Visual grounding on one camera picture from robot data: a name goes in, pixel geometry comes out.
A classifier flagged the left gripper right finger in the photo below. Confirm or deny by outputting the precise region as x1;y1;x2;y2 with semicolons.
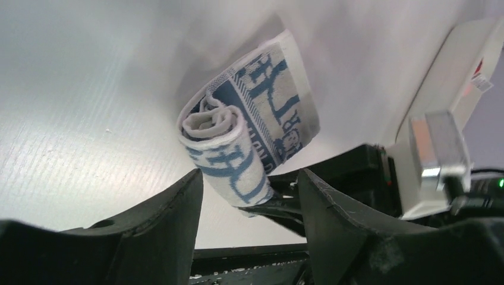
297;169;434;285

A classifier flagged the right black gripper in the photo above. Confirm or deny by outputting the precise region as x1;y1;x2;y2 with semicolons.
242;144;402;236

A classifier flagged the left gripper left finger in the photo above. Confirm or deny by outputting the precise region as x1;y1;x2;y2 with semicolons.
66;169;203;284

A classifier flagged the white blue patterned towel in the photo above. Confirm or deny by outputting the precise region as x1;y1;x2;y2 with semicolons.
177;30;320;208

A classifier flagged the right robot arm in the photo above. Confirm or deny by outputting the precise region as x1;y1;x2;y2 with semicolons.
242;144;503;237

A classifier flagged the white plastic tray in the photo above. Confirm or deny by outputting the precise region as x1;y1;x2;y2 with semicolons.
395;17;503;141

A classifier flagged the red blue rolled towel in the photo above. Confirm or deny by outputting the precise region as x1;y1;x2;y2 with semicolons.
473;59;483;77

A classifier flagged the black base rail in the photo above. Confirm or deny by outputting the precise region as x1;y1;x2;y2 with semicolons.
189;243;314;285

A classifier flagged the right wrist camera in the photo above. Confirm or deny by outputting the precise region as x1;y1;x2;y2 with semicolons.
386;110;471;220

